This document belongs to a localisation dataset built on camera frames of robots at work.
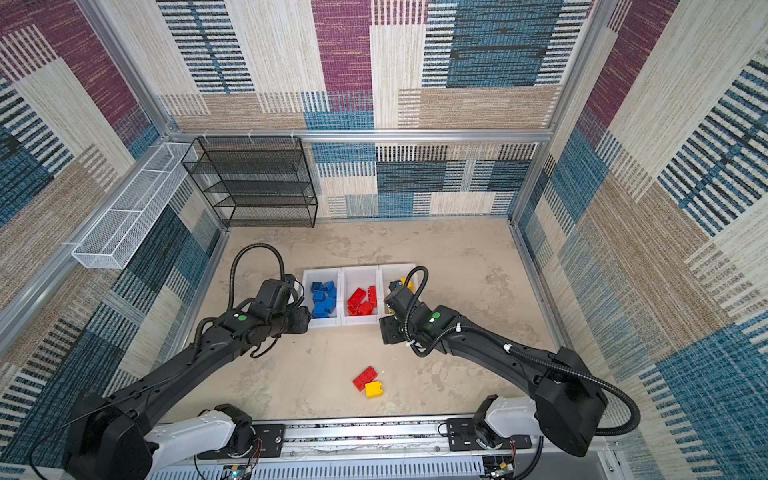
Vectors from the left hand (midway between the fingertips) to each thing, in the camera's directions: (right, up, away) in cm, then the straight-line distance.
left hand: (303, 311), depth 83 cm
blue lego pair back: (+3, -1, +8) cm, 9 cm away
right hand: (+25, -5, -1) cm, 26 cm away
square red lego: (+16, -1, +10) cm, 19 cm away
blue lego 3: (+5, 0, +13) cm, 14 cm away
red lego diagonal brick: (+18, -17, -1) cm, 25 cm away
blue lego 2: (0, +2, +19) cm, 19 cm away
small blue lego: (0, +5, +16) cm, 17 cm away
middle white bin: (+14, +8, +18) cm, 24 cm away
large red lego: (+13, +1, +12) cm, 18 cm away
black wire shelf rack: (-25, +42, +26) cm, 55 cm away
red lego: (+12, -2, +8) cm, 15 cm away
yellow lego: (+29, +9, -11) cm, 32 cm away
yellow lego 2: (+20, -19, -4) cm, 28 cm away
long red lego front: (+18, +2, +13) cm, 22 cm away
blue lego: (+5, +4, +15) cm, 16 cm away
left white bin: (+1, +8, +20) cm, 21 cm away
